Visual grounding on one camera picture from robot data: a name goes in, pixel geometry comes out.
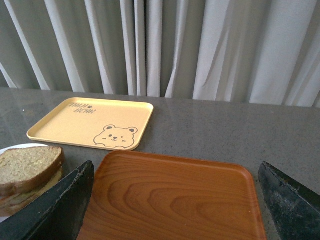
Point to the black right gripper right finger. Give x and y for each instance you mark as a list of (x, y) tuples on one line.
[(295, 209)]

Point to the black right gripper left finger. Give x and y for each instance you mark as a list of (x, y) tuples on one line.
[(58, 214)]

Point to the brown bread slice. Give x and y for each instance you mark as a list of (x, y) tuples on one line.
[(12, 204), (24, 169)]

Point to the brown wooden tray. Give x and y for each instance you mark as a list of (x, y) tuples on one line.
[(144, 196)]

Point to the yellow bear tray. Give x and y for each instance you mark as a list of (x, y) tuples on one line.
[(94, 123)]

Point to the grey curtain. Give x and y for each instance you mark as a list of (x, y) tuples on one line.
[(248, 51)]

